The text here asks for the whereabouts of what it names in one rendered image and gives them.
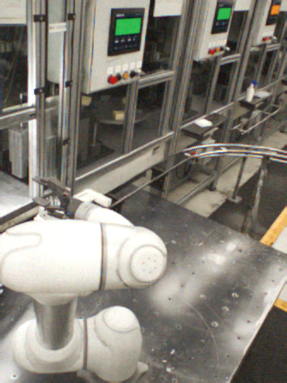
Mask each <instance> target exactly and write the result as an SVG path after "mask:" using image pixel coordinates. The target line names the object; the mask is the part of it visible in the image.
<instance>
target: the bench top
mask: <svg viewBox="0 0 287 383"><path fill-rule="evenodd" d="M120 215H121V216H123V217H124V218H125V219H127V220H128V221H130V222H131V223H132V224H133V225H134V226H135V227H144V228H147V229H149V230H150V231H152V232H153V233H155V235H157V236H158V237H159V238H160V240H162V242H163V243H164V245H165V247H166V249H167V269H166V272H165V273H164V275H163V276H162V277H161V278H160V279H159V280H158V281H157V282H156V283H155V284H154V285H152V286H149V287H146V288H141V289H137V288H133V287H131V288H128V289H118V290H108V291H94V292H93V293H90V294H89V295H87V296H78V302H77V309H76V314H75V318H76V319H87V318H90V317H92V316H95V315H97V314H98V313H99V312H100V311H102V310H105V309H108V308H111V307H115V306H118V307H123V308H126V309H129V310H131V311H132V312H133V313H134V315H135V316H136V317H137V319H138V324H139V326H140V330H141V334H142V348H141V353H140V358H139V360H138V361H139V362H142V363H145V364H147V365H148V367H149V370H148V373H147V374H144V375H142V376H141V377H140V378H139V380H138V381H137V382H136V383H230V382H231V380H232V378H233V376H234V374H235V373H236V372H237V369H238V367H239V365H240V363H241V361H242V360H243V358H244V356H245V354H246V353H247V351H248V350H249V347H250V346H251V345H252V343H253V341H254V339H255V336H256V334H257V333H258V332H259V330H260V328H261V326H262V324H263V322H264V320H265V319H266V318H267V316H268V314H269V312H270V311H271V309H272V305H273V304H274V303H275V301H276V299H277V297H278V295H279V293H280V292H281V290H282V289H283V287H284V285H285V283H286V282H287V253H285V252H283V251H279V250H276V249H275V248H272V247H271V246H269V245H265V244H263V243H262V242H261V241H259V240H256V239H253V238H251V237H249V236H245V235H244V234H242V233H239V232H237V231H235V230H232V229H230V228H229V227H226V226H224V225H222V224H219V223H218V222H216V221H213V220H212V219H208V218H206V217H204V216H201V215H199V214H197V213H195V212H193V211H191V210H189V209H187V208H184V207H182V206H180V205H178V204H176V203H174V202H172V201H170V200H166V199H164V198H162V197H158V196H156V195H155V194H153V193H151V192H149V191H146V190H144V189H141V190H140V191H138V192H136V193H134V195H132V196H131V197H129V198H128V199H126V200H125V202H124V203H123V204H122V206H121V213H120ZM194 217H196V219H194ZM193 241H195V243H193ZM239 250H242V251H243V252H240V251H239ZM173 262H175V263H174V264H173ZM1 289H3V291H2V292H1V294H0V383H86V382H85V381H82V380H80V379H79V378H78V377H77V373H78V371H75V372H68V373H58V374H35V373H31V372H28V371H26V370H25V369H23V368H20V367H19V366H17V364H16V363H15V362H14V360H13V358H12V340H13V336H14V333H15V331H16V330H17V329H18V327H19V326H21V325H22V324H23V323H27V322H28V321H31V320H34V319H36V317H35V311H34V306H33V298H31V297H29V296H27V295H26V294H25V293H24V292H17V291H14V290H12V289H10V288H8V287H6V286H3V287H2V288H1Z"/></svg>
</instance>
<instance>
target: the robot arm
mask: <svg viewBox="0 0 287 383"><path fill-rule="evenodd" d="M32 180H34V181H36V182H38V183H39V184H40V185H42V186H48V187H49V188H50V189H51V190H52V191H53V192H54V193H55V194H56V196H57V199H59V200H60V205H50V204H51V202H49V201H47V200H45V199H42V198H41V197H39V196H37V197H35V198H32V201H34V202H36V203H39V205H40V206H41V207H43V208H44V211H46V210H47V213H46V214H47V215H48V216H51V217H54V218H56V219H50V220H36V221H28V222H24V223H21V224H19V225H17V226H14V227H11V228H9V229H7V231H6V232H5V233H3V234H2V235H0V283H1V284H2V285H4V286H6V287H8V288H10V289H12V290H14V291H17V292H24V293H25V294H26V295H27V296H29V297H31V298H33V306H34V311H35V317H36V319H34V320H31V321H28V322H27V323H23V324H22V325H21V326H19V327H18V329H17V330H16V331H15V333H14V336H13V340H12V358H13V360H14V362H15V363H16V364H17V366H19V367H20V368H23V369H25V370H26V371H28V372H31V373H35V374H58V373H68V372H75V371H78V373H77V377H78V378H79V379H80V380H82V381H85V382H86V383H136V382H137V381H138V380H139V378H140V377H141V376H142V375H144V374H147V373H148V370H149V367H148V365H147V364H145V363H142V362H139V361H138V360H139V358H140V353H141V348H142V334H141V330H140V326H139V324H138V319H137V317H136V316H135V315H134V313H133V312H132V311H131V310H129V309H126V308H123V307H118V306H115V307H111V308H108V309H105V310H102V311H100V312H99V313H98V314H97V315H95V316H92V317H90V318H87V319H76V318H75V314H76V309H77V302H78V296H87V295H89V294H90V293H93V292H94V291H108V290H118V289H128V288H131V287H133V288H137V289H141V288H146V287H149V286H152V285H154V284H155V283H156V282H157V281H158V280H159V279H160V278H161V277H162V276H163V275H164V273H165V272H166V269H167V249H166V247H165V245H164V243H163V242H162V240H160V238H159V237H158V236H157V235H155V233H153V232H152V231H150V230H149V229H147V228H144V227H135V226H134V225H133V224H132V223H131V222H130V221H128V220H127V219H125V218H124V217H123V216H121V215H119V214H117V213H115V212H114V211H113V210H110V209H103V208H101V207H99V206H97V205H95V204H93V203H91V202H89V201H83V200H81V199H76V198H74V197H73V196H72V195H71V191H72V190H73V188H72V187H69V186H66V185H64V184H63V183H61V182H60V181H59V180H57V179H56V178H54V177H50V178H48V179H45V178H40V177H39V176H36V177H33V178H32ZM56 211H58V212H56ZM59 212H63V213H64V214H62V213H59Z"/></svg>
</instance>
